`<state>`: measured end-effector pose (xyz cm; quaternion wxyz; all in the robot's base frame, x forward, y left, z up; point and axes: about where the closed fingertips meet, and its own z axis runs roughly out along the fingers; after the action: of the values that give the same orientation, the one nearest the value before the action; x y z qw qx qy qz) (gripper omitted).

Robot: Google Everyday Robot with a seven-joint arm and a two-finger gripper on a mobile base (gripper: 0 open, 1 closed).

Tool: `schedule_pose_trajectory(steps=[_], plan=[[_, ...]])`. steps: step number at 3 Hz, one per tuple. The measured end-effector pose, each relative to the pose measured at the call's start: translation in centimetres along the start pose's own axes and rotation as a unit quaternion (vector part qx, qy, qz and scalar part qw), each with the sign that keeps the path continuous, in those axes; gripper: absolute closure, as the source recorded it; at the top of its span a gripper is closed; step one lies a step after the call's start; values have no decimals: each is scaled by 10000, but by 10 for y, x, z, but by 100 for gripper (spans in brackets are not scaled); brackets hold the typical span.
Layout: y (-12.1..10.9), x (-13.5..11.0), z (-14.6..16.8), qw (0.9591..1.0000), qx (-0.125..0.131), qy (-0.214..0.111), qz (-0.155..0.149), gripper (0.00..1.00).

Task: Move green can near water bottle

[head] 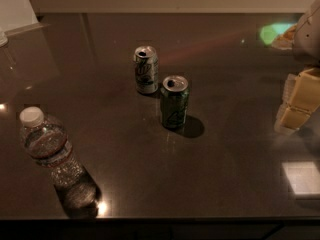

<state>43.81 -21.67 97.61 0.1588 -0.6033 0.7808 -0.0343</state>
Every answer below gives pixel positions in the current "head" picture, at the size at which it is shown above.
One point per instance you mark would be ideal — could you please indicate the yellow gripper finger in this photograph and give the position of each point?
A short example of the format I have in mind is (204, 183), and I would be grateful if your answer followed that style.
(304, 100)
(287, 91)

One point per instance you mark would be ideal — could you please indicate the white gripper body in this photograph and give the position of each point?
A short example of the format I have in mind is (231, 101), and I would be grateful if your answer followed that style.
(308, 39)

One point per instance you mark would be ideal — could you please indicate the green soda can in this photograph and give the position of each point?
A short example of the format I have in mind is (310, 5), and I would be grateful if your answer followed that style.
(174, 101)

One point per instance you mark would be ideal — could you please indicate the white 7up soda can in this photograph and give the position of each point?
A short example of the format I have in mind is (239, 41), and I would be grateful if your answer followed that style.
(146, 69)

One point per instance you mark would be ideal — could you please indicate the clear plastic water bottle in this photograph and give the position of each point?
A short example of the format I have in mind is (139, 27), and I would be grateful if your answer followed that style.
(45, 140)

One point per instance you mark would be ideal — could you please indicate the green and orange snack bag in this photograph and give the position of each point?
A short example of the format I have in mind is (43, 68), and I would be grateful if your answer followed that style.
(278, 35)

